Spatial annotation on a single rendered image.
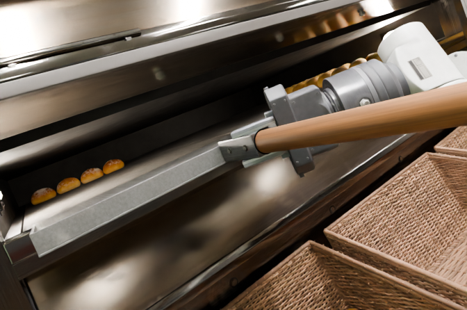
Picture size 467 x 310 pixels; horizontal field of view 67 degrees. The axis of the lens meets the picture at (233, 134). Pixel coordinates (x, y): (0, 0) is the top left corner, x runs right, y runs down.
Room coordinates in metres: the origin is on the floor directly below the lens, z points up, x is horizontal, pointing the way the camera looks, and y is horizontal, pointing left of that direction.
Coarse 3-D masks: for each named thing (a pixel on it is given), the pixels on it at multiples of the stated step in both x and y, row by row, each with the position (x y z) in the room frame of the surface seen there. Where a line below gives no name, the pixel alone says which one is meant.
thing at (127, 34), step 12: (108, 36) 0.66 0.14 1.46; (120, 36) 0.67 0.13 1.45; (132, 36) 0.69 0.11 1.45; (48, 48) 0.61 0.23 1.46; (60, 48) 0.62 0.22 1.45; (72, 48) 0.63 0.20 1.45; (84, 48) 0.64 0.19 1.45; (0, 60) 0.57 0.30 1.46; (12, 60) 0.58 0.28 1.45; (24, 60) 0.59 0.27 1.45
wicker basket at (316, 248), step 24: (288, 264) 0.84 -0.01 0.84; (312, 264) 0.86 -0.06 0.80; (336, 264) 0.83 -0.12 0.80; (360, 264) 0.76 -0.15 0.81; (264, 288) 0.79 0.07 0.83; (288, 288) 0.81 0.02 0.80; (312, 288) 0.83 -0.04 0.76; (336, 288) 0.86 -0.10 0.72; (360, 288) 0.79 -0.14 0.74; (384, 288) 0.73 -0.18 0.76; (408, 288) 0.68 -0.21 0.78
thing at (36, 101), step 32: (352, 0) 0.96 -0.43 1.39; (384, 0) 1.11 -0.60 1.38; (416, 0) 1.39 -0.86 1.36; (224, 32) 0.73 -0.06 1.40; (256, 32) 0.79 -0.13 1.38; (288, 32) 0.93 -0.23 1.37; (320, 32) 1.11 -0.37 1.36; (96, 64) 0.60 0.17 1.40; (128, 64) 0.62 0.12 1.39; (160, 64) 0.69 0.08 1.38; (192, 64) 0.80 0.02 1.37; (224, 64) 0.93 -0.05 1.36; (0, 96) 0.52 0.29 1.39; (32, 96) 0.56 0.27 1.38; (64, 96) 0.62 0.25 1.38; (96, 96) 0.70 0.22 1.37; (128, 96) 0.79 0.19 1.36; (0, 128) 0.62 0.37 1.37; (32, 128) 0.70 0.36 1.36
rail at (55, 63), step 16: (304, 0) 0.87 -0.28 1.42; (320, 0) 0.90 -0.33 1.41; (240, 16) 0.77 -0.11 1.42; (256, 16) 0.79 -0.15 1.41; (176, 32) 0.68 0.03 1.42; (192, 32) 0.70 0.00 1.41; (96, 48) 0.61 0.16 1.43; (112, 48) 0.62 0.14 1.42; (128, 48) 0.63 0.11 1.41; (32, 64) 0.55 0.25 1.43; (48, 64) 0.56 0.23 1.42; (64, 64) 0.57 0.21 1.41; (0, 80) 0.53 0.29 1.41
